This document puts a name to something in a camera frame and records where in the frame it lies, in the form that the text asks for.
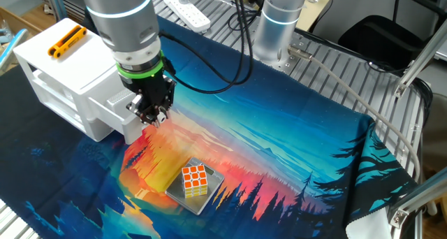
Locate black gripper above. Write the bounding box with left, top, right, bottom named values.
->
left=121, top=72, right=177, bottom=126

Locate white plastic drawer cabinet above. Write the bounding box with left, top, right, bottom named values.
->
left=13, top=17, right=126, bottom=143

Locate rubik's cube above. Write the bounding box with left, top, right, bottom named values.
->
left=181, top=164, right=209, bottom=198

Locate colourful landscape print cloth mat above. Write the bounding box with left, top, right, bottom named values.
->
left=0, top=15, right=418, bottom=239

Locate silver digital kitchen scale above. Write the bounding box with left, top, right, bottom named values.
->
left=164, top=157, right=226, bottom=216

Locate white power strip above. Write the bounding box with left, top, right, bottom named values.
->
left=163, top=0, right=212, bottom=34

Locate yellow folding hex key set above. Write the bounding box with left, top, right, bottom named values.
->
left=47, top=24, right=87, bottom=59

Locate brown cardboard box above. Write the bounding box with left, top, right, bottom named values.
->
left=0, top=6, right=43, bottom=36

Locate black office chair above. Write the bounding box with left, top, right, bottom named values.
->
left=337, top=0, right=447, bottom=64

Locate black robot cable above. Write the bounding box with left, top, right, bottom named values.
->
left=159, top=0, right=254, bottom=95

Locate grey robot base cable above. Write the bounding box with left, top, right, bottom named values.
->
left=288, top=45, right=422, bottom=182

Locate aluminium frame profile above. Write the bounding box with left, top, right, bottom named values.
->
left=393, top=20, right=447, bottom=99
left=386, top=167, right=447, bottom=239

